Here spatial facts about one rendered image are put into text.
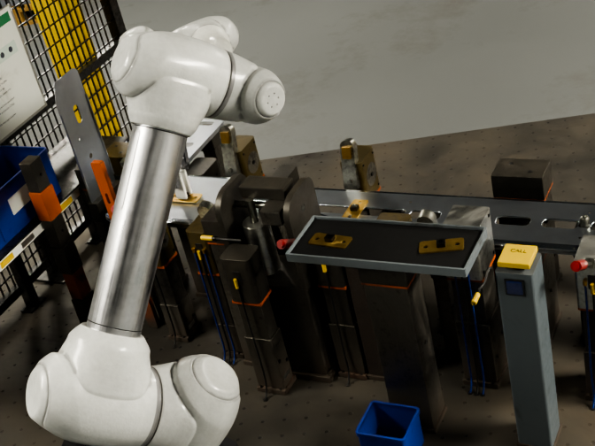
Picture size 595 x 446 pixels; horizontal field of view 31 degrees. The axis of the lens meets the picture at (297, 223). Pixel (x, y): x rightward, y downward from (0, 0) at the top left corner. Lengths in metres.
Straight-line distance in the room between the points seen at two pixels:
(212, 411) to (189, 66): 0.63
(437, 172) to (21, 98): 1.20
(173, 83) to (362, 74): 3.69
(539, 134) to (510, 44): 2.33
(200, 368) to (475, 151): 1.50
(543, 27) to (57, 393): 4.23
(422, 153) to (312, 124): 1.93
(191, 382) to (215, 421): 0.09
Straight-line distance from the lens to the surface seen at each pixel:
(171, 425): 2.01
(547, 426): 2.22
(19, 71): 3.06
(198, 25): 2.57
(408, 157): 3.29
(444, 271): 1.98
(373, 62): 5.68
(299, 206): 2.27
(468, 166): 3.20
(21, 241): 2.75
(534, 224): 2.36
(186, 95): 1.93
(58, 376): 1.94
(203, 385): 2.00
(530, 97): 5.07
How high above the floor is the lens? 2.31
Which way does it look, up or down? 31 degrees down
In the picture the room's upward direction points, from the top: 14 degrees counter-clockwise
